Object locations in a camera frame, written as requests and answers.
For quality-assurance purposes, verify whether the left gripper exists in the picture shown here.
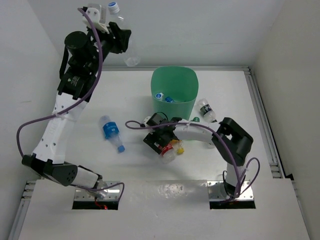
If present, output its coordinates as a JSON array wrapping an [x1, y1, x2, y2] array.
[[85, 22, 130, 75]]

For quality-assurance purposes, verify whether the clear unlabelled plastic bottle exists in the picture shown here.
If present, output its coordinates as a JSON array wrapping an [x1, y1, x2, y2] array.
[[106, 1, 141, 67]]

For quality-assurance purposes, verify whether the red cap red label bottle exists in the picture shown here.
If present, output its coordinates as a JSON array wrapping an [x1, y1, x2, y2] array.
[[154, 143, 177, 164]]

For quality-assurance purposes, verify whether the white cap blue label bottle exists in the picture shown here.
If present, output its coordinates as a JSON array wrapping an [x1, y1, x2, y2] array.
[[154, 92, 186, 103]]

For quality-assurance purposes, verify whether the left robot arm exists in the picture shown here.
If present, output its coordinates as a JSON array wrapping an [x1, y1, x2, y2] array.
[[21, 22, 132, 189]]

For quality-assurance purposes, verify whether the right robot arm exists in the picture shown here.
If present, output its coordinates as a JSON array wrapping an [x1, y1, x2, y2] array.
[[140, 113, 254, 198]]

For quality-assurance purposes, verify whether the green plastic bin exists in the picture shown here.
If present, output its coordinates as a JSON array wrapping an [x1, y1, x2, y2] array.
[[150, 66, 199, 120]]

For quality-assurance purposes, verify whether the yellow cap orange label bottle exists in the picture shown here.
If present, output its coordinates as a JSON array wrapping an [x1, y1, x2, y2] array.
[[170, 139, 185, 155]]

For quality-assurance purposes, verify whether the green plastic bottle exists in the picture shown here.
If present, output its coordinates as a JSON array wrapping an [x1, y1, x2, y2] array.
[[191, 117, 200, 123]]

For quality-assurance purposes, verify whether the black label clear bottle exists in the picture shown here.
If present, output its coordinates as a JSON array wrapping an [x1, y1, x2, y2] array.
[[196, 98, 217, 123]]

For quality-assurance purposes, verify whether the black cap small bottle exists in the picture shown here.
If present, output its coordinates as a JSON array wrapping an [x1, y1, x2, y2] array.
[[207, 143, 215, 149]]

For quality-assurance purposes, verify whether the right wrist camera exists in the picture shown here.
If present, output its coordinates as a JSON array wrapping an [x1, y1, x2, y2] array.
[[141, 116, 151, 128]]

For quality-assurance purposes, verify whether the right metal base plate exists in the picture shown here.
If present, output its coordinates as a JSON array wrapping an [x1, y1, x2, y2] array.
[[207, 180, 254, 202]]

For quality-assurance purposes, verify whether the metal base plate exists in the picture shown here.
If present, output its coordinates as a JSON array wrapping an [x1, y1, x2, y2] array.
[[74, 180, 122, 202], [207, 180, 254, 202]]

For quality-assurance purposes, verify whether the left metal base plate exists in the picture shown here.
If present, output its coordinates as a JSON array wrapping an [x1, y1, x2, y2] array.
[[74, 180, 122, 202]]

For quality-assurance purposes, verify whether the red wire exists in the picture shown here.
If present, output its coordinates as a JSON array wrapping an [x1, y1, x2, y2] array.
[[94, 198, 109, 210]]

